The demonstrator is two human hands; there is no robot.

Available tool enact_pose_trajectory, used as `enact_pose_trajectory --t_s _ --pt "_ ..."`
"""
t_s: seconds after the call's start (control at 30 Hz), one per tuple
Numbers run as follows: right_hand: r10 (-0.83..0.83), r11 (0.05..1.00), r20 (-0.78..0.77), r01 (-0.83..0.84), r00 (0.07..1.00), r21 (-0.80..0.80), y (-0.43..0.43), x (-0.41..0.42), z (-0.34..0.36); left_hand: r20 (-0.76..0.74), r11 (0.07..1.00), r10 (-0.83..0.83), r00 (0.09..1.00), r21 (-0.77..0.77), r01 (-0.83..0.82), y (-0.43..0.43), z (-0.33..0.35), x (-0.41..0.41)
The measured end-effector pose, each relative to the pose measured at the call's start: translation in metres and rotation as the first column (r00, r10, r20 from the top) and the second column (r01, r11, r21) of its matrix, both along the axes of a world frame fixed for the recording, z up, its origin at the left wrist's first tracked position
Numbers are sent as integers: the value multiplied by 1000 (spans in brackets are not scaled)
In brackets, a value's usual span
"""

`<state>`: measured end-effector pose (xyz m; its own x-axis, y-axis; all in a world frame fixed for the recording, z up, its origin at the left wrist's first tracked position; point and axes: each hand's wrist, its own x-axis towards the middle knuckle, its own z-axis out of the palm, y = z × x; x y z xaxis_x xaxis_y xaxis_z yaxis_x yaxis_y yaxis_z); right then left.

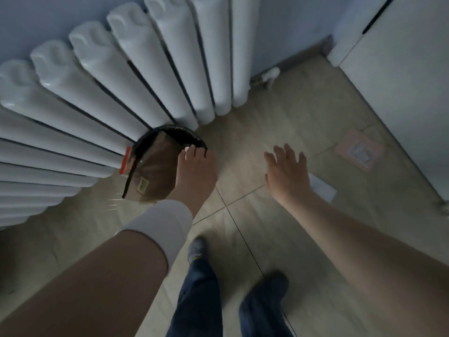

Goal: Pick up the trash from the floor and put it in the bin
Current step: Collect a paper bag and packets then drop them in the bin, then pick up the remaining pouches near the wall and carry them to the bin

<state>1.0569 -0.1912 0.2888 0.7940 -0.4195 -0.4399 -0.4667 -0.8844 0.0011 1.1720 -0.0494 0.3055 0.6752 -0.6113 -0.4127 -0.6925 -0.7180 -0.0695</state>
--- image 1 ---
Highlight person's right hand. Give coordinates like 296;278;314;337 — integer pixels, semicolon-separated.
263;143;313;208

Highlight person's left hand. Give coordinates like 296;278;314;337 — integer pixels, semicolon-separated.
168;144;219;217

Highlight person's left forearm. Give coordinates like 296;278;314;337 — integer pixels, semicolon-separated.
0;229;169;337

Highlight person's right forearm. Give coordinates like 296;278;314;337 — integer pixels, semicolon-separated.
280;191;449;337

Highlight white paper sheet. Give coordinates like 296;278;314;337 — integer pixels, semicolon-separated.
308;173;338;204

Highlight brown paper bag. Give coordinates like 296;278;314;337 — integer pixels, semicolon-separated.
126;131;184;205

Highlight pink flat packet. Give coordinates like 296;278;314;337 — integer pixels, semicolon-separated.
333;128;387;172

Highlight clear packet with orange edge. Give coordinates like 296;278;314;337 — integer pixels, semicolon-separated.
119;147;138;176

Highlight white radiator valve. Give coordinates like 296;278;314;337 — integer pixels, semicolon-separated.
249;66;281;90

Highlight white wristband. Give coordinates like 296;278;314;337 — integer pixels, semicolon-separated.
115;199;194;275

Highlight grey sock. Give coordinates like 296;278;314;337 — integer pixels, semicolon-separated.
187;236;210;264

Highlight grey skirting board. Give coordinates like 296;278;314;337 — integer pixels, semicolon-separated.
252;35;334;78

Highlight white column radiator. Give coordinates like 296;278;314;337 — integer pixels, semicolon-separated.
0;0;262;228

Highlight white cabinet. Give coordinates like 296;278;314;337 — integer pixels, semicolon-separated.
326;0;449;215

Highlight blue jeans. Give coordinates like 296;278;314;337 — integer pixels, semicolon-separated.
166;258;294;337

